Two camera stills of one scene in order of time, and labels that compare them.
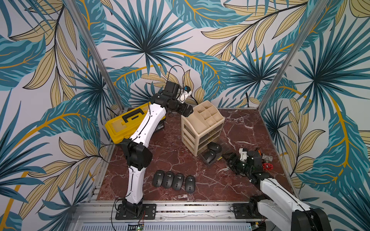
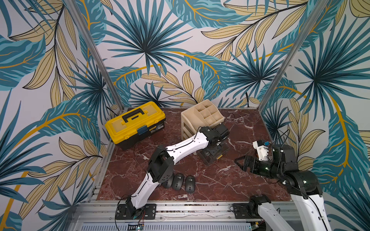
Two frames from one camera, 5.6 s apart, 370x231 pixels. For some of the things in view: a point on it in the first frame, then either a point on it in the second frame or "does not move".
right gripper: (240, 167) -> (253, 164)
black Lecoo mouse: (178, 182) does not move
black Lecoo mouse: (168, 179) does not move
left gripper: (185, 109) -> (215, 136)
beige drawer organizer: (201, 127) does not move
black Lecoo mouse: (190, 184) does not move
